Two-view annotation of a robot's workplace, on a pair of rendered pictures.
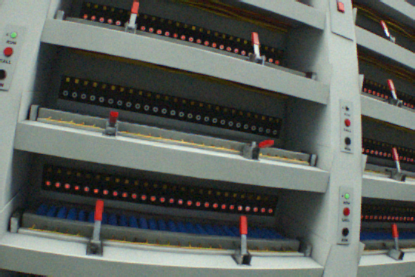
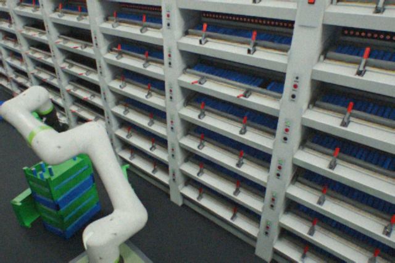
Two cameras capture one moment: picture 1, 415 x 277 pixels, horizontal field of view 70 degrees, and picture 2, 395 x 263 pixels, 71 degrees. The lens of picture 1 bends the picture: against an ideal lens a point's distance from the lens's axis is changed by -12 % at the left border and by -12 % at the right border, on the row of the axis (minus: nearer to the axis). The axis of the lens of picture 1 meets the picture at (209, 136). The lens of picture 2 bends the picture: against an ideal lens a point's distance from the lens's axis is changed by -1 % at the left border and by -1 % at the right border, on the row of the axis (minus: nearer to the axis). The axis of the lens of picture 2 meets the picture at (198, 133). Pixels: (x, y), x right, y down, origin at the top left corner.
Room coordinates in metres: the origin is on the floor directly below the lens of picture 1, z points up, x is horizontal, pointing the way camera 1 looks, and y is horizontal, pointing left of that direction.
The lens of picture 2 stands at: (-0.22, -0.99, 1.43)
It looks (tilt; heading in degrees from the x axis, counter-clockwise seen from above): 30 degrees down; 57
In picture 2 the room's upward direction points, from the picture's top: 1 degrees clockwise
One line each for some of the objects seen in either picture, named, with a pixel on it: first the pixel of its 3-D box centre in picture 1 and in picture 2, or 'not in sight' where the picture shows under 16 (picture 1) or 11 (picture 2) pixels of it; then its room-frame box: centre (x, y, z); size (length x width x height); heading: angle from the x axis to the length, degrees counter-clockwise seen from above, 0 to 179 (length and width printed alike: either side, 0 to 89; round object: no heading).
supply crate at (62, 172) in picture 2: not in sight; (58, 165); (-0.18, 0.58, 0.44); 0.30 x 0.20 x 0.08; 32
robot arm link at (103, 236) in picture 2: not in sight; (104, 242); (-0.11, -0.11, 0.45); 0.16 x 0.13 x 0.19; 16
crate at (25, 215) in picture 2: not in sight; (38, 200); (-0.35, 0.77, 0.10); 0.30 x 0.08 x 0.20; 37
